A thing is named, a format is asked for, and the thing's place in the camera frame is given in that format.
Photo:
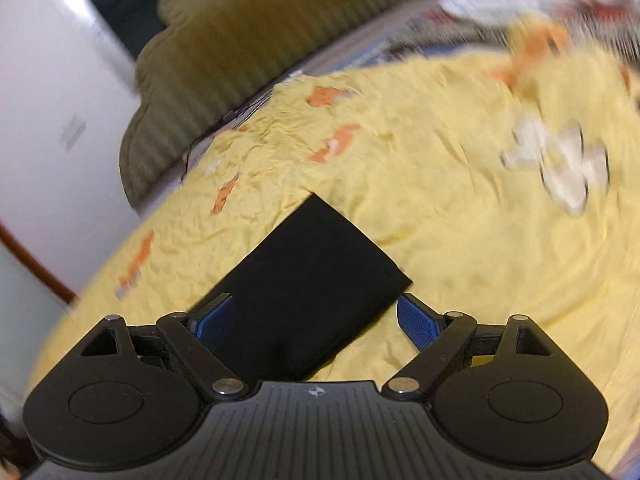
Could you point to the black pants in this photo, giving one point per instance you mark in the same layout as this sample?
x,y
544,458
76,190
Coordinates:
x,y
303,294

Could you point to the yellow carrot print bedsheet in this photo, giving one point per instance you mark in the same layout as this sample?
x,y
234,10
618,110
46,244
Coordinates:
x,y
497,185

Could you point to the brown wooden door frame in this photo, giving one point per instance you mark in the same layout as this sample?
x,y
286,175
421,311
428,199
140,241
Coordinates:
x,y
27,260

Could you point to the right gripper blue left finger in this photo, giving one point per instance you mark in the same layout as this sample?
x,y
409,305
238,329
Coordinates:
x,y
210,320

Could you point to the frosted floral wardrobe door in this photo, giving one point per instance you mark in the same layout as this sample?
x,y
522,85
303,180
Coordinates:
x,y
29,311

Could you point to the olive padded headboard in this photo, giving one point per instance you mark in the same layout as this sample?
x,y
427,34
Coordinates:
x,y
213,57

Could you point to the grey patterned pillow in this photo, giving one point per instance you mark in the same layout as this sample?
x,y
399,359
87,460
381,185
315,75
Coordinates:
x,y
428,33

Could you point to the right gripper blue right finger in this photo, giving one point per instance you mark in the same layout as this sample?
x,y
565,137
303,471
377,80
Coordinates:
x,y
421,324

